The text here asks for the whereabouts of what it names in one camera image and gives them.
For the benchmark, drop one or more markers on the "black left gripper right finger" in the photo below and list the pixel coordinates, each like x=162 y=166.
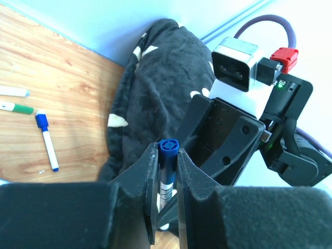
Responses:
x=214 y=216

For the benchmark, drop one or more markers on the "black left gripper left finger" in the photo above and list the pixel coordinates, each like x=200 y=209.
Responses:
x=118 y=214

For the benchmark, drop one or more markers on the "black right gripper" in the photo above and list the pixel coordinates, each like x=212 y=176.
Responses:
x=220 y=139

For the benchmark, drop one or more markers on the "dark blue marker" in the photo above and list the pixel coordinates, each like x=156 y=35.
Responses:
x=167 y=151

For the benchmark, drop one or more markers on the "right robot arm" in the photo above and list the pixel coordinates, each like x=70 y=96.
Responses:
x=285 y=100

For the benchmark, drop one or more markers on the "black floral plush blanket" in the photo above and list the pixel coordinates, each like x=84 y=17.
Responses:
x=167 y=68

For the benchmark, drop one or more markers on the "lilac cap marker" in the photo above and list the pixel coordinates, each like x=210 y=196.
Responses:
x=14 y=91

